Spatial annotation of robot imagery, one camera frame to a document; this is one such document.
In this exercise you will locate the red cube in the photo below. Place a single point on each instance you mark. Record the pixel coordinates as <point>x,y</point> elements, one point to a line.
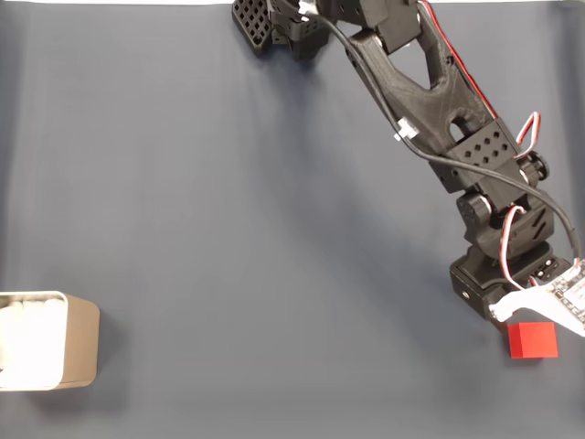
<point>535,340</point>

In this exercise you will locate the white tissue paper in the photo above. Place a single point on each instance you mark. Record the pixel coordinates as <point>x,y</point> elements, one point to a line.
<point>32,338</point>

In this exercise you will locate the beige box with white rim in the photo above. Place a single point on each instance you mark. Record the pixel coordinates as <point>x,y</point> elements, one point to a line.
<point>82,343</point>

